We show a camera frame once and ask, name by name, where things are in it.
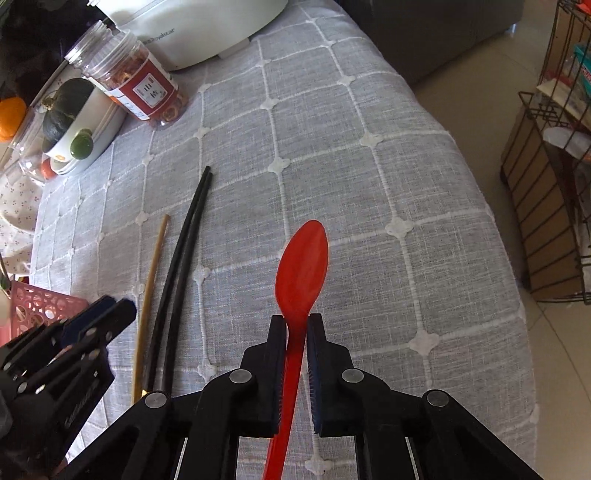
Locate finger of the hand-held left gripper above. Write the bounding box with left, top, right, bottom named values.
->
left=0, top=295, right=118, bottom=357
left=28, top=299, right=138, bottom=370

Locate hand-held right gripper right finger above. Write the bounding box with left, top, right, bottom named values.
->
left=307, top=313, right=546, bottom=480

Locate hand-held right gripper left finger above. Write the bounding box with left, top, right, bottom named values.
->
left=55, top=314, right=289, bottom=480

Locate pink perforated utensil basket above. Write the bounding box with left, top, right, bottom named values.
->
left=9, top=280, right=90, bottom=342

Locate plain wooden chopstick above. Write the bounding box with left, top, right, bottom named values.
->
left=130, top=213, right=170, bottom=406

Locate red plastic spoon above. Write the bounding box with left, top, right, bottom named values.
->
left=263, top=220, right=329, bottom=480

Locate black chopstick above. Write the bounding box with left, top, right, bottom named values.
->
left=159, top=172, right=214, bottom=395
left=141, top=165, right=211, bottom=395

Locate beige floral cloth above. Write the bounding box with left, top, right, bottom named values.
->
left=0, top=171, right=42, bottom=278

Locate glass jar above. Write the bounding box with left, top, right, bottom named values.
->
left=7, top=111, right=51, bottom=185

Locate grey checked tablecloth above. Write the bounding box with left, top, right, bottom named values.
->
left=30, top=0, right=541, bottom=480

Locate white plate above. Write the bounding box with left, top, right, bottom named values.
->
left=58, top=107, right=127, bottom=176
left=53, top=104, right=122, bottom=172

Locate dark green pumpkin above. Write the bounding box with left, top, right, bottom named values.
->
left=41, top=78, right=95, bottom=144

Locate large orange with stem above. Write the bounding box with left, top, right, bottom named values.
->
left=0, top=96, right=27, bottom=141

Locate plastic jar of red snacks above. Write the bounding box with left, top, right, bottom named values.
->
left=65, top=21, right=188, bottom=132

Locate white electric cooking pot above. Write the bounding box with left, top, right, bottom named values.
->
left=88, top=0, right=289, bottom=72

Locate white flower bowl green handle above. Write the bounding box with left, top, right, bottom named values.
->
left=42, top=85, right=114, bottom=162

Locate dark wire rack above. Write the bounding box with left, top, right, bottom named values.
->
left=501, top=0, right=591, bottom=305

